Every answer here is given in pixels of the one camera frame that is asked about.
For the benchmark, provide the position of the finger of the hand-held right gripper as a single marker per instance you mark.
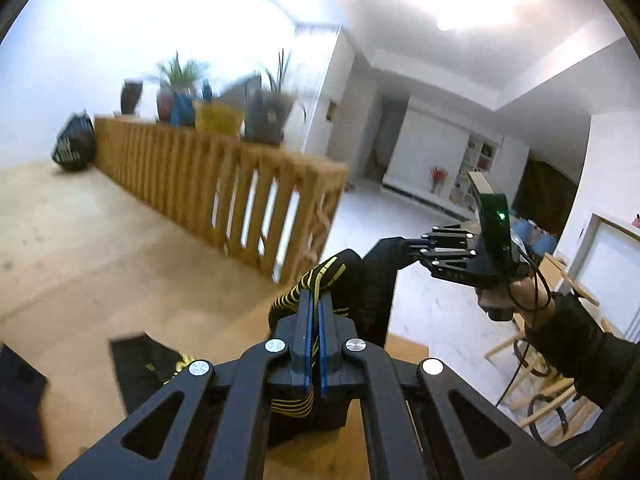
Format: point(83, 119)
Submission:
point(450, 269)
point(442, 239)

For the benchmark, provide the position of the white bookshelf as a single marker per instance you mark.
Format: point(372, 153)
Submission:
point(475, 170)

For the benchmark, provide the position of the dark vase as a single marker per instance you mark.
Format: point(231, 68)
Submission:
point(131, 97)

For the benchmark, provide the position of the blue bag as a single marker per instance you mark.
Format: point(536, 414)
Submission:
point(183, 110)

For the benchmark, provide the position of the red toy figure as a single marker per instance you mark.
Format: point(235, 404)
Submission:
point(439, 178)

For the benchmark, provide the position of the person's right forearm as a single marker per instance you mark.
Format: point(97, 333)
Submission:
point(587, 347)

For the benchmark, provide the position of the black yellow-striped garment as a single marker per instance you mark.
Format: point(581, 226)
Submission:
point(372, 285)

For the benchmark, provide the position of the person's right hand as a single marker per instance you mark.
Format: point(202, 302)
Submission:
point(505, 301)

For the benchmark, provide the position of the yellow bag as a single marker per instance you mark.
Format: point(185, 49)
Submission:
point(217, 119)

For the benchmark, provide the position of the wooden slatted railing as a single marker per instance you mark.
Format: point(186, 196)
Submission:
point(200, 175)

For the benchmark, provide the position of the red potted plant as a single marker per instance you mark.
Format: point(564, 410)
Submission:
point(170, 90)

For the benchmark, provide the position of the dark blue cloth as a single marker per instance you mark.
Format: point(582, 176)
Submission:
point(20, 400)

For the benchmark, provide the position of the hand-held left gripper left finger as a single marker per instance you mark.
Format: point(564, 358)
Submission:
point(308, 345)

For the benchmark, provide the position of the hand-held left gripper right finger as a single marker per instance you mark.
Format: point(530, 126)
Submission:
point(324, 347)

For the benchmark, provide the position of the wooden chair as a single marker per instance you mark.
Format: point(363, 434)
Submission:
point(542, 385)

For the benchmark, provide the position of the round ceiling light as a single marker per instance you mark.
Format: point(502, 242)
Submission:
point(444, 21)

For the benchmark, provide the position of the dark wooden cabinet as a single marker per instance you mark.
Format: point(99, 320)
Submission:
point(545, 195)

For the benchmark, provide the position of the dark potted plant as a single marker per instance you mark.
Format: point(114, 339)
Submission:
point(267, 110)

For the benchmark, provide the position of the white framed board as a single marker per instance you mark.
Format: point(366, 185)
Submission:
point(607, 265)

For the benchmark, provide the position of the blue chair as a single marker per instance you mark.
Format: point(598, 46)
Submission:
point(537, 240)

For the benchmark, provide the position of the black plastic bag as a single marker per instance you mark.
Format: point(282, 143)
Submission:
point(74, 145)

